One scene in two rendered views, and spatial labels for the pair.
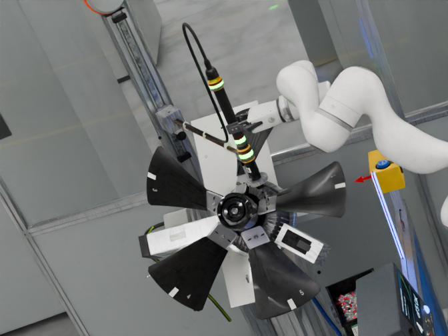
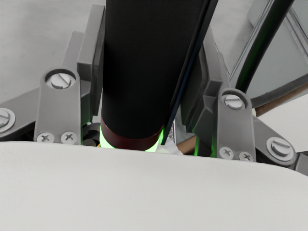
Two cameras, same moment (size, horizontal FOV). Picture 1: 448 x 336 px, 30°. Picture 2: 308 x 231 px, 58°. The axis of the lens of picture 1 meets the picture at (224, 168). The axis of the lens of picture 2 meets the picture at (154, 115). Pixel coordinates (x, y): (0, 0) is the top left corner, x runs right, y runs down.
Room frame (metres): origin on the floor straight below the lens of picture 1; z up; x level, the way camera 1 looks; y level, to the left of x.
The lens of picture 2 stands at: (2.33, -0.17, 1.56)
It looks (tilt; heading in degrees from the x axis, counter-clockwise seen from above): 50 degrees down; 61
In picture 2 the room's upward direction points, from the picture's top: 15 degrees clockwise
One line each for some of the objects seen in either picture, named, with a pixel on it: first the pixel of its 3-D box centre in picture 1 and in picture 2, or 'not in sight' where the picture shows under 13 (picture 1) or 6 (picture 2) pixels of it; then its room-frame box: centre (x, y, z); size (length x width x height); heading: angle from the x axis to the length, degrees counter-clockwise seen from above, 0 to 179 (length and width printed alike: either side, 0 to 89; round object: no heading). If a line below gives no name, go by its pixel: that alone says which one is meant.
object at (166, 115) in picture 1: (170, 119); not in sight; (2.96, 0.11, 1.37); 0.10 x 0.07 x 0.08; 18
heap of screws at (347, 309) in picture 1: (362, 308); not in sight; (2.14, -0.22, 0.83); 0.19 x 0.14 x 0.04; 177
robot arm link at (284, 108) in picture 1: (286, 109); not in sight; (2.31, -0.24, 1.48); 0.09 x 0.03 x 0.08; 163
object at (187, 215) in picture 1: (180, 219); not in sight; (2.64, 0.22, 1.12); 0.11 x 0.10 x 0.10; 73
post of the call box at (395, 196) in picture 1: (395, 194); not in sight; (2.54, -0.51, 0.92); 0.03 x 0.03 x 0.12; 73
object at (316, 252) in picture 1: (303, 245); not in sight; (2.38, -0.14, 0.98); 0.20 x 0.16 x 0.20; 163
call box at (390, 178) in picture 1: (387, 171); not in sight; (2.54, -0.51, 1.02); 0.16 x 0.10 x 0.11; 163
